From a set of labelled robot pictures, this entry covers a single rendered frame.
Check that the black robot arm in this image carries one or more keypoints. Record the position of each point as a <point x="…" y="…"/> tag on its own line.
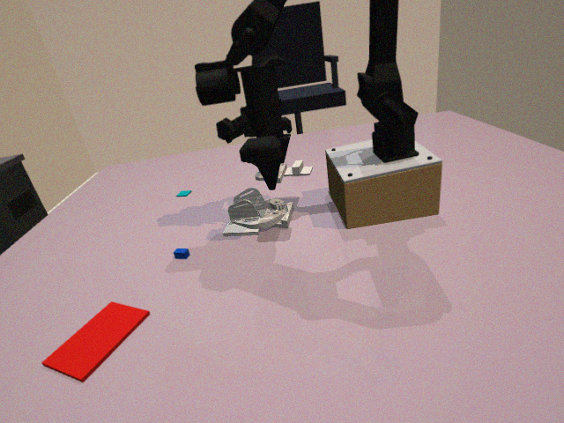
<point x="380" y="86"/>

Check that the small blue block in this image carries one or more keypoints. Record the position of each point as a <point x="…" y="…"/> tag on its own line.
<point x="181" y="254"/>

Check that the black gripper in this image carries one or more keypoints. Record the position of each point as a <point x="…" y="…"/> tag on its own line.
<point x="267" y="149"/>

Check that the red flat plate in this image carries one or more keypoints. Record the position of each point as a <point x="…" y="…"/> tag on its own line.
<point x="90" y="346"/>

